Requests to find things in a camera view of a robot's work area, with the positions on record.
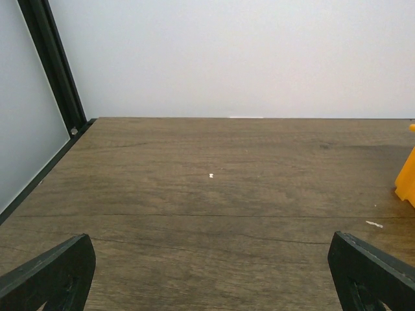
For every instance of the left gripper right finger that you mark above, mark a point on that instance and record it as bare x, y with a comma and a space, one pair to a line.
367, 278

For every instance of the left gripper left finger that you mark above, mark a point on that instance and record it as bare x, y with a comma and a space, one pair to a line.
58, 279

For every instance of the orange bin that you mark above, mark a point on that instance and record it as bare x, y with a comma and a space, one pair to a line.
405, 181

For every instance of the white stick scrap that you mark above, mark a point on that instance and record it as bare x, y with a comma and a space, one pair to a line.
374, 224

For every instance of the black enclosure frame post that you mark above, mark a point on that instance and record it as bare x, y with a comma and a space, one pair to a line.
42, 27

